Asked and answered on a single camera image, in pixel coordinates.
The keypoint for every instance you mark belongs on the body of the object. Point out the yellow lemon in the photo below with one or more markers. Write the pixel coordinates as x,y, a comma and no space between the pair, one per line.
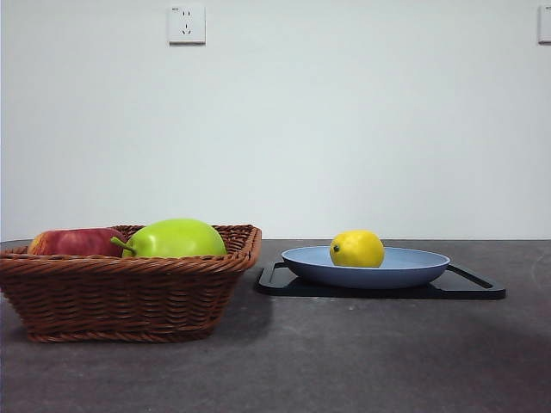
359,249

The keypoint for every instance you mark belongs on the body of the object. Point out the blue round plate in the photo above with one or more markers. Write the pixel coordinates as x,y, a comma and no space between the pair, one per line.
366,277

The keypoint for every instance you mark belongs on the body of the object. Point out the brown wicker basket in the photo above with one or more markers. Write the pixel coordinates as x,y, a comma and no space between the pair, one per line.
129,301

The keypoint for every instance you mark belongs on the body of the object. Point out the green apple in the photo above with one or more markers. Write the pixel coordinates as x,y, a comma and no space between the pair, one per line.
181,238

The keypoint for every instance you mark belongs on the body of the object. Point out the black flat tray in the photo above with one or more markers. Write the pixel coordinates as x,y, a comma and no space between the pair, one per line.
366,294

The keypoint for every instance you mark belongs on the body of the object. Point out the red apple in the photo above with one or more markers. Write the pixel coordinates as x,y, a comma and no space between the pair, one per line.
71,243

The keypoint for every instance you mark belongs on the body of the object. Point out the white wall socket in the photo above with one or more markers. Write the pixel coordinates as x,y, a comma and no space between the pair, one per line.
546,26
186,26

